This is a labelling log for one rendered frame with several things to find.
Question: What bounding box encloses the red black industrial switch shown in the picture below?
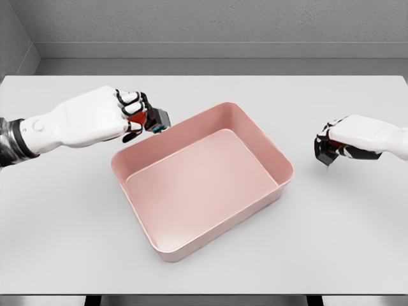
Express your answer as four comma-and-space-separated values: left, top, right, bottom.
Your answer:
127, 107, 172, 135
316, 139, 347, 167

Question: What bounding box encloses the pink rectangular basket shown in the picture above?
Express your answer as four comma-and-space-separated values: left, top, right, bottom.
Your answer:
110, 101, 295, 264

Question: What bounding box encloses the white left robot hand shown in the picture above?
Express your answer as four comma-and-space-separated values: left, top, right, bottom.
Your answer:
59, 85, 153, 144

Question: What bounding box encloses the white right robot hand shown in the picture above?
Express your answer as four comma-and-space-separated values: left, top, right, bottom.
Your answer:
314, 114, 396, 166

